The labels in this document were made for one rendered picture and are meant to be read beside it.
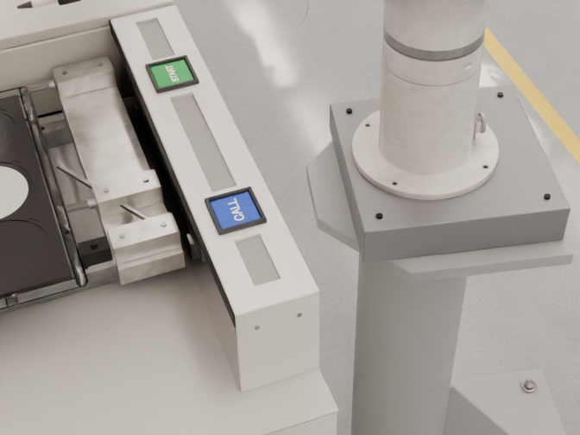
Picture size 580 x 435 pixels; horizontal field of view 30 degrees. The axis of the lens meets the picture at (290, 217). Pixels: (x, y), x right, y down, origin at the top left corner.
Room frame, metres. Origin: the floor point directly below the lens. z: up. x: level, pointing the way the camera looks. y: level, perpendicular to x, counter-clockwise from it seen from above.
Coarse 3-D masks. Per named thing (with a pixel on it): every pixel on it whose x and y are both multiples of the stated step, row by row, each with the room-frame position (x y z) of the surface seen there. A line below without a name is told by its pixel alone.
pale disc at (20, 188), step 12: (0, 168) 0.99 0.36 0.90; (0, 180) 0.97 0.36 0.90; (12, 180) 0.97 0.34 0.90; (24, 180) 0.97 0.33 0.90; (0, 192) 0.95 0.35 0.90; (12, 192) 0.95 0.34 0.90; (24, 192) 0.94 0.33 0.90; (0, 204) 0.93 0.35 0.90; (12, 204) 0.93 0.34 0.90; (0, 216) 0.91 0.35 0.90
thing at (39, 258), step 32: (0, 128) 1.07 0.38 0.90; (0, 160) 1.00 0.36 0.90; (32, 160) 1.00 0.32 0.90; (32, 192) 0.94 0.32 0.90; (0, 224) 0.89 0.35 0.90; (32, 224) 0.89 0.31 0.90; (0, 256) 0.84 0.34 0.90; (32, 256) 0.84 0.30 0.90; (64, 256) 0.84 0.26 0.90; (0, 288) 0.79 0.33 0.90
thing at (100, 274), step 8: (104, 264) 0.87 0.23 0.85; (112, 264) 0.87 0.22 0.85; (88, 272) 0.86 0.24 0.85; (96, 272) 0.86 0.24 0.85; (104, 272) 0.86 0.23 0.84; (112, 272) 0.86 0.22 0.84; (88, 280) 0.86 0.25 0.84; (96, 280) 0.86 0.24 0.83; (104, 280) 0.86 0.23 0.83; (112, 280) 0.86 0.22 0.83; (80, 288) 0.85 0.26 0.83; (88, 288) 0.85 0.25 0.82; (56, 296) 0.84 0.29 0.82; (24, 304) 0.83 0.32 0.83; (32, 304) 0.83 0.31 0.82; (0, 312) 0.82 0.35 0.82
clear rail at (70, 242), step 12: (24, 96) 1.13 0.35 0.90; (24, 108) 1.10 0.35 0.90; (36, 120) 1.08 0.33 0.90; (36, 132) 1.05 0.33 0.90; (36, 144) 1.03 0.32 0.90; (48, 156) 1.01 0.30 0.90; (48, 168) 0.98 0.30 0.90; (48, 180) 0.96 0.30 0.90; (60, 192) 0.95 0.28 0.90; (60, 204) 0.92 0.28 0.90; (60, 216) 0.90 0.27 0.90; (60, 228) 0.88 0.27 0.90; (72, 240) 0.86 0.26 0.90; (72, 252) 0.84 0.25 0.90; (72, 264) 0.82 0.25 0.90; (84, 276) 0.81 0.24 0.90
